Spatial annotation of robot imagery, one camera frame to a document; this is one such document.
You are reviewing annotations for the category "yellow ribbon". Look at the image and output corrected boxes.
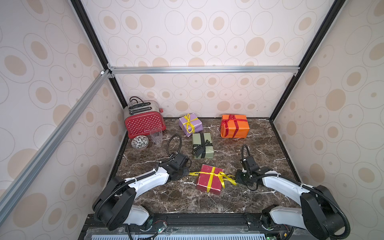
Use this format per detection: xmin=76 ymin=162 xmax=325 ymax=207
xmin=182 ymin=114 xmax=201 ymax=134
xmin=189 ymin=166 xmax=237 ymax=195

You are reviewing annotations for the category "dark red gift box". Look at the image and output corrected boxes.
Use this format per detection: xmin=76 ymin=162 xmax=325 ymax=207
xmin=196 ymin=164 xmax=224 ymax=196

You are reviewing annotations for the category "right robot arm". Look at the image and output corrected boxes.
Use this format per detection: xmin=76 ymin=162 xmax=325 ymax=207
xmin=236 ymin=145 xmax=351 ymax=240

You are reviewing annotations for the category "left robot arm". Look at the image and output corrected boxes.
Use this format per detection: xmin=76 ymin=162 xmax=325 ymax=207
xmin=92 ymin=134 xmax=190 ymax=231

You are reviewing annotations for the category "black ribbon on green box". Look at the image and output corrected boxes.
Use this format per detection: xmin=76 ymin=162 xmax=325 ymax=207
xmin=192 ymin=132 xmax=214 ymax=159

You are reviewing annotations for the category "green gift box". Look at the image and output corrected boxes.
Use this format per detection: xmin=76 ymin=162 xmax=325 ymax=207
xmin=191 ymin=132 xmax=215 ymax=160

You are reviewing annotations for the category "purple gift box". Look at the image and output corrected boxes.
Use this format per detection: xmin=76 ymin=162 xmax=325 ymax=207
xmin=179 ymin=114 xmax=204 ymax=137

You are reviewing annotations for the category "yellow ribbon on purple box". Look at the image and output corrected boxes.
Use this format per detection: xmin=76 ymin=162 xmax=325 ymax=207
xmin=182 ymin=114 xmax=201 ymax=134

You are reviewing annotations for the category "orange gift box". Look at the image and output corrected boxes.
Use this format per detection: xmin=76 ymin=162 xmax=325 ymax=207
xmin=219 ymin=113 xmax=251 ymax=139

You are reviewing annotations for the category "red ribbon on orange box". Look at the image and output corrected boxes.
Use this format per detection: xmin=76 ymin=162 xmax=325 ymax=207
xmin=221 ymin=114 xmax=249 ymax=139

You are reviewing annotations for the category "clear plastic cup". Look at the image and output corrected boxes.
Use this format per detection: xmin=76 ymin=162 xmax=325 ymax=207
xmin=150 ymin=128 xmax=163 ymax=146

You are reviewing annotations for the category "patterned ceramic bowl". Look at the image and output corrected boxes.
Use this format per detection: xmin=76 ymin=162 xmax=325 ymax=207
xmin=131 ymin=135 xmax=149 ymax=150

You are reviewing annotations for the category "red polka dot toaster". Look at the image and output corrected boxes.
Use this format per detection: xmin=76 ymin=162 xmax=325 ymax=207
xmin=124 ymin=96 xmax=166 ymax=139

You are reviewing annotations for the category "horizontal aluminium bar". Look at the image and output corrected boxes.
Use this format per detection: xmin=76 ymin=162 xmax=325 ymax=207
xmin=110 ymin=66 xmax=300 ymax=75

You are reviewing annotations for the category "diagonal aluminium bar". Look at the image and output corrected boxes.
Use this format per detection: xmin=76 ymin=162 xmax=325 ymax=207
xmin=1 ymin=70 xmax=111 ymax=225

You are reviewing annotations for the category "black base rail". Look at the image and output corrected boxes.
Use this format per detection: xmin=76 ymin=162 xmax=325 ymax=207
xmin=79 ymin=213 xmax=314 ymax=240

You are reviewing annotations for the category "black frame post left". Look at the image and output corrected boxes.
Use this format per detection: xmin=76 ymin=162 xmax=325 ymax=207
xmin=70 ymin=0 xmax=128 ymax=109

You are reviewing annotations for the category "black frame post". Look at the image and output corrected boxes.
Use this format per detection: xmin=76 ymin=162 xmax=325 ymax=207
xmin=70 ymin=0 xmax=128 ymax=109
xmin=270 ymin=0 xmax=346 ymax=124

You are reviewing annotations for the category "black frame post right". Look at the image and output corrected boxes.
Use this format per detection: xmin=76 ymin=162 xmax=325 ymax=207
xmin=270 ymin=0 xmax=346 ymax=124

